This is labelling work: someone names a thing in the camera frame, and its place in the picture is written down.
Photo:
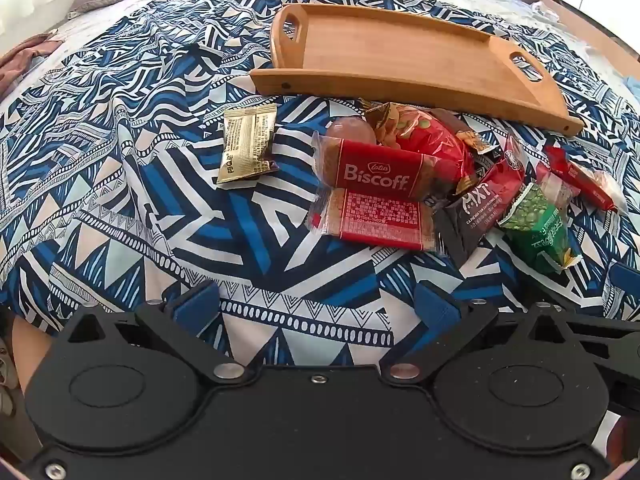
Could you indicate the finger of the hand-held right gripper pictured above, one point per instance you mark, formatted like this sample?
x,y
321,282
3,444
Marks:
x,y
615,355

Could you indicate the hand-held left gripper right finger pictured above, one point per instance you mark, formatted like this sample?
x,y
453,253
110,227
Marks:
x,y
435,306

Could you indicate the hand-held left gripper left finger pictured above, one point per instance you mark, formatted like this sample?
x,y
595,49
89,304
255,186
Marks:
x,y
195,306

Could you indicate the red and black snack packet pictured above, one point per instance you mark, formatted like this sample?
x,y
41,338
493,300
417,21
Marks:
x,y
467,225

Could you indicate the red biscuit packet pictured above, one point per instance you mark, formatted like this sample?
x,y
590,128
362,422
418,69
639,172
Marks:
x,y
380,170
380,217

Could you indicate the green pea packet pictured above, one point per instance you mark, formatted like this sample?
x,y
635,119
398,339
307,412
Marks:
x,y
540,235

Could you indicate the red nut packet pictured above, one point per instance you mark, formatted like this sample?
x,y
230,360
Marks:
x,y
430,147

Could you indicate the gold snack packet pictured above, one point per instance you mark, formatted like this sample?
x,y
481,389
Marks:
x,y
247,145

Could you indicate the pink clear candy packet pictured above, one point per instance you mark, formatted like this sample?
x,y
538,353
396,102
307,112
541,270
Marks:
x,y
580,180

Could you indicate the clear jelly cup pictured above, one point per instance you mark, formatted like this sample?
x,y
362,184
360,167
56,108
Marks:
x,y
350,130

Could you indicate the wooden tray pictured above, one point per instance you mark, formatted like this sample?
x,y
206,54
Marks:
x,y
400,55

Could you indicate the blue patterned blanket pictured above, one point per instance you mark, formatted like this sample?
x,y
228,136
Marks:
x,y
125,185

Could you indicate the person's leg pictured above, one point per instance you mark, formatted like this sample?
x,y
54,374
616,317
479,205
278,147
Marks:
x,y
30,355

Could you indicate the brown cloth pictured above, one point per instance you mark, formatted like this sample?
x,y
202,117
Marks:
x,y
25,57

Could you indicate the white tissue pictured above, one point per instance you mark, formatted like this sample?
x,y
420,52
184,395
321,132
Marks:
x,y
546,11

